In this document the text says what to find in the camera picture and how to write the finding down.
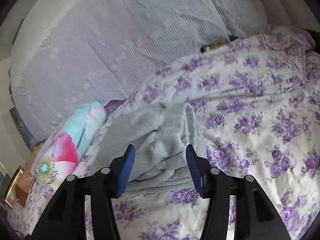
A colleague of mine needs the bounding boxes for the grey sweatpants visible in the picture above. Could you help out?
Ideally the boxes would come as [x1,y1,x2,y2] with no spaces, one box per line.
[91,102,207,194]

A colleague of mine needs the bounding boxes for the folded floral pink teal quilt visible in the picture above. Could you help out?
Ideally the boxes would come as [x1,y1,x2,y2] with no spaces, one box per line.
[31,101,107,192]

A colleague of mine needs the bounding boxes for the brown pillow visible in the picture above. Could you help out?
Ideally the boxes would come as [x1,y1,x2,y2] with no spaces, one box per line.
[15,141,44,207]

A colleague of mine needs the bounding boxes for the blue patterned cloth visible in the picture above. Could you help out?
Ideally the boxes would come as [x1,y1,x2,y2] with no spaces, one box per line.
[10,107,37,151]

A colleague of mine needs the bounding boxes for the purple floral bed sheet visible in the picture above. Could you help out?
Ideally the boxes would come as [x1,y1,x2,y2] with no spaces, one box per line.
[8,27,319,239]

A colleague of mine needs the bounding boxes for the white lace headboard cover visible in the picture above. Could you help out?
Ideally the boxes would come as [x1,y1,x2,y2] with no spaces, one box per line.
[10,0,296,140]

